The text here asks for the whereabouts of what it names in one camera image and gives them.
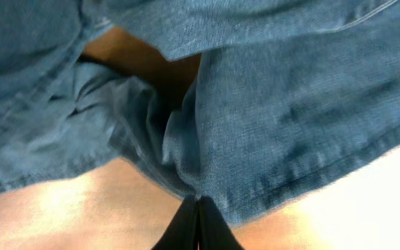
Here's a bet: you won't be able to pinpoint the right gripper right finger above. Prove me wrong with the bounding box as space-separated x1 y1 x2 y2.
198 197 244 250

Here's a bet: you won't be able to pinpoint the blue denim jeans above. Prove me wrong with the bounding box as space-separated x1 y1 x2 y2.
0 0 400 223

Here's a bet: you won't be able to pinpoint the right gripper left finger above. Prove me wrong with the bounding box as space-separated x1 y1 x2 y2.
152 196 199 250

